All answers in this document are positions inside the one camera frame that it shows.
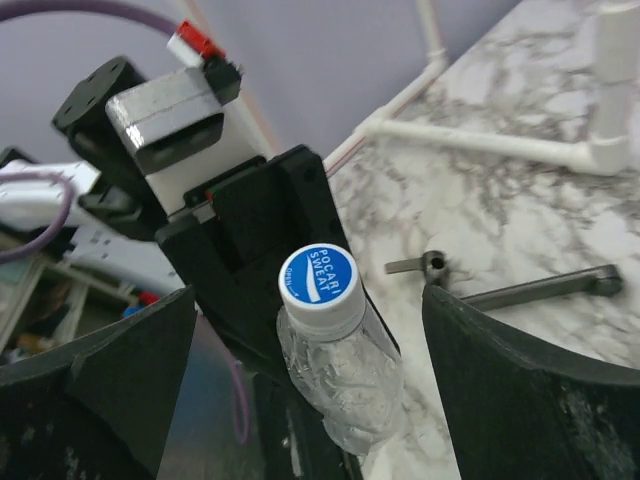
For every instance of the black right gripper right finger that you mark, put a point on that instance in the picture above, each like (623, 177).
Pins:
(519, 407)

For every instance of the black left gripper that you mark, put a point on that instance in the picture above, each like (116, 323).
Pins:
(228, 245)

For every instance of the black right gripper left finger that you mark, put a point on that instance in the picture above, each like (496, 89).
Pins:
(100, 406)

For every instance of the blue white cap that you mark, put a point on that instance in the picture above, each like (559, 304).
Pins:
(321, 290)

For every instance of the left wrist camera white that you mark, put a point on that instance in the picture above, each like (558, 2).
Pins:
(191, 125)

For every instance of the grey metal crank handle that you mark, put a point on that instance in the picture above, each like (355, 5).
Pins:
(492, 291)

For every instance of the white pvc pipe frame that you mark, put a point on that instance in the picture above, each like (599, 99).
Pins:
(551, 81)

